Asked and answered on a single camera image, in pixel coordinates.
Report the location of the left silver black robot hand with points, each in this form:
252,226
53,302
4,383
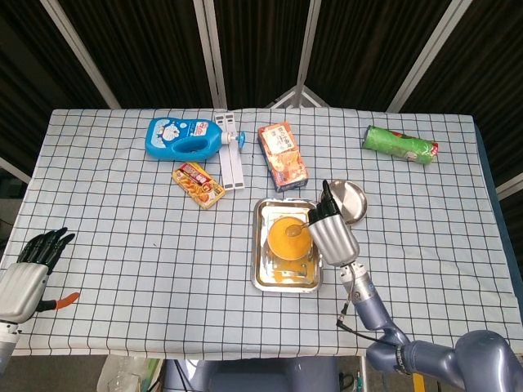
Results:
20,290

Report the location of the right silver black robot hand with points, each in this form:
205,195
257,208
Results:
335,241

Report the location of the metal spoon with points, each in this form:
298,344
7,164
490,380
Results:
292,231

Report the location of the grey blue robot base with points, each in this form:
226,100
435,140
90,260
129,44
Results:
253,377

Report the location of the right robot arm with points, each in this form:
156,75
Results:
376,314

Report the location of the white bowl of orange powder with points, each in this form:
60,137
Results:
286,245

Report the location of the round steel plate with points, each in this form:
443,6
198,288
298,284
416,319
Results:
351,200

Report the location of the rectangular steel tray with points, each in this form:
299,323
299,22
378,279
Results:
261,269

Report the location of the orange blue snack box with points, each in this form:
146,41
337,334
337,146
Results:
284,155

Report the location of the checkered white tablecloth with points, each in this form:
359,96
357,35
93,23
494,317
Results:
122,265

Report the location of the green chips can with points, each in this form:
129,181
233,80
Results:
396,145

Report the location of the white plastic sealing clip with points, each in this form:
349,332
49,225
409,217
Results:
238,171
226,171

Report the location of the clear plastic bag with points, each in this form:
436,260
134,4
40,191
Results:
122,375

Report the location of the yellow curry box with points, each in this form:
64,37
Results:
198,185

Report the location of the blue detergent bottle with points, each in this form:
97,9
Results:
180,139

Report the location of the dark folding screen white frame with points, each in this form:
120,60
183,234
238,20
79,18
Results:
155,53

